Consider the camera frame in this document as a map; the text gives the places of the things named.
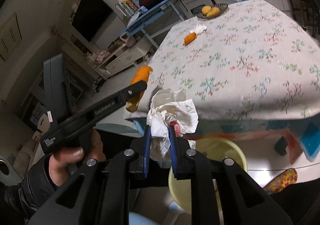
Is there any small orange peel piece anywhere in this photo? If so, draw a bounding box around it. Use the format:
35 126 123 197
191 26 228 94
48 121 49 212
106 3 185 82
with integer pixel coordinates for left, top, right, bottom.
183 32 197 46

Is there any white paper towel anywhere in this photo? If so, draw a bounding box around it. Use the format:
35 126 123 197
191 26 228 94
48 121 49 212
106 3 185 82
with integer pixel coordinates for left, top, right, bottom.
189 24 207 35

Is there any orange peel with stem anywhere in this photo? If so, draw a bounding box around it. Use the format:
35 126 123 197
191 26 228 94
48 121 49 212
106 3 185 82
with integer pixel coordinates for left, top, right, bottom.
126 66 153 113

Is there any yellow trash bin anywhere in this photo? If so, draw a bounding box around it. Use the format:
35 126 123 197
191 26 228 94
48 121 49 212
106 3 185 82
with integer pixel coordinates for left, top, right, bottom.
168 137 247 214

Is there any left hand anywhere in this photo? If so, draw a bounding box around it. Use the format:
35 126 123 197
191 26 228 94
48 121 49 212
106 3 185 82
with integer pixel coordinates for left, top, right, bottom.
49 129 106 187

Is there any cream drawer cabinet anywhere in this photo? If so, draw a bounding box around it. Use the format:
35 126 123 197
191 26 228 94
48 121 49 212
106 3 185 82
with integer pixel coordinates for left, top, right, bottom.
95 37 153 79

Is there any floral tablecloth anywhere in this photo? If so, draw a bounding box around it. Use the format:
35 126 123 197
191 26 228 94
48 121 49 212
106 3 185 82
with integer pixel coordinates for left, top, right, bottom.
124 0 319 120

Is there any blue study desk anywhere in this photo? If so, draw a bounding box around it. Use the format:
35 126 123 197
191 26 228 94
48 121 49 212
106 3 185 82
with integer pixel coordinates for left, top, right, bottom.
119 0 188 48

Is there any black television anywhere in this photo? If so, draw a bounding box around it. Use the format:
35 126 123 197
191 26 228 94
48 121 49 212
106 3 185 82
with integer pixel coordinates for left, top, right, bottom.
72 0 113 42

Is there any colourful floral slipper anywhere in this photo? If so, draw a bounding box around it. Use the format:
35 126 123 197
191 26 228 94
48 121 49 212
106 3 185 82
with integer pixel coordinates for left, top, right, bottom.
263 168 298 195

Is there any yellow mango far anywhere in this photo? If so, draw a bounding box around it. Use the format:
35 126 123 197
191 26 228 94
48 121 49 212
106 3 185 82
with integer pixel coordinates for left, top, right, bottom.
201 5 212 16

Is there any yellow mango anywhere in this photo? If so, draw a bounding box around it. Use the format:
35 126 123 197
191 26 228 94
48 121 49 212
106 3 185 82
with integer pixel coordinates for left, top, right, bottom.
206 7 220 18
201 5 212 16

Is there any yellow mango near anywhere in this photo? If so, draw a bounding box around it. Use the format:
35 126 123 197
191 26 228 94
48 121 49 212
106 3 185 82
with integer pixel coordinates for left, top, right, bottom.
206 7 220 18

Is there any white plastic stool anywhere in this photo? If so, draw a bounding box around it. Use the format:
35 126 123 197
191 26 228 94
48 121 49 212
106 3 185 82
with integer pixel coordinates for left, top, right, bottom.
181 0 214 18

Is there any row of books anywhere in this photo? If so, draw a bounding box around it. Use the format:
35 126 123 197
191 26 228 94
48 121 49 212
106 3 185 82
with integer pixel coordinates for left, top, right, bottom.
115 0 140 18

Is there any woven wire fruit basket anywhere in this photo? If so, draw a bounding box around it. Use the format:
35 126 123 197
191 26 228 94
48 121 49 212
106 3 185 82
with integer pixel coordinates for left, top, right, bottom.
193 3 228 19

